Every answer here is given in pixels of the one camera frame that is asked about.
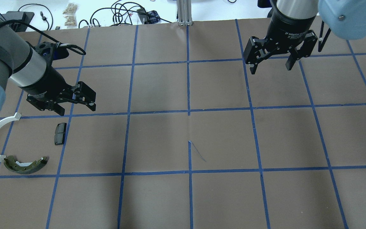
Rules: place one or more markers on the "dark grey brake pad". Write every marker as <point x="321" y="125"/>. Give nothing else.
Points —
<point x="60" y="133"/>

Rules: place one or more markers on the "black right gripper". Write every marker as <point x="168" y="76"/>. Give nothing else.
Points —
<point x="284" y="26"/>

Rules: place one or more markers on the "green brake shoe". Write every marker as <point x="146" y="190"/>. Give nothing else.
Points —
<point x="15" y="166"/>

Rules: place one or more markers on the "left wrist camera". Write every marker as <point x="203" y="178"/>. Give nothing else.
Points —
<point x="52" y="51"/>

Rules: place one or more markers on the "bag of small parts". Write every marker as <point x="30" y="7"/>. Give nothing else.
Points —
<point x="70" y="20"/>
<point x="70" y="9"/>

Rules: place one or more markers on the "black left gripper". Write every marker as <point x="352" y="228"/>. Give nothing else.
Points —
<point x="49" y="81"/>

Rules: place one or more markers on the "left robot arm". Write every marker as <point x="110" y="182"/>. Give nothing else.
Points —
<point x="30" y="68"/>

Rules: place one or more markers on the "aluminium frame post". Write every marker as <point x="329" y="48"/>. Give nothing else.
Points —
<point x="184" y="12"/>

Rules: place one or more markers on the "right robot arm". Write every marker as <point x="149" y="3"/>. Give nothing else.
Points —
<point x="344" y="18"/>

